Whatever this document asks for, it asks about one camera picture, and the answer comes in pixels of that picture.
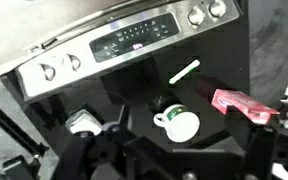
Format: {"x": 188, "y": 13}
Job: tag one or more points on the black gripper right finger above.
{"x": 258, "y": 142}

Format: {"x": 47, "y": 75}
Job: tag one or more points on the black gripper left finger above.
{"x": 87, "y": 151}

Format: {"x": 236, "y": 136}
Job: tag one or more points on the white green mug cup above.
{"x": 179, "y": 123}

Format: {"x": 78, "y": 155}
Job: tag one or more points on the pink Sweet'N Low box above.
{"x": 256, "y": 111}

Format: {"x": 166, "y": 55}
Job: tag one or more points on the small glass jar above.
{"x": 83, "y": 120}

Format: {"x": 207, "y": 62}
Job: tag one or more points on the white green marker pen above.
{"x": 194, "y": 64}

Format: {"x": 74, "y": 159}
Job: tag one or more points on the stainless steel stove control panel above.
{"x": 86, "y": 53}

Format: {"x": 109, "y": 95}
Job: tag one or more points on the silver stove knob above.
{"x": 196, "y": 16}
{"x": 217, "y": 8}

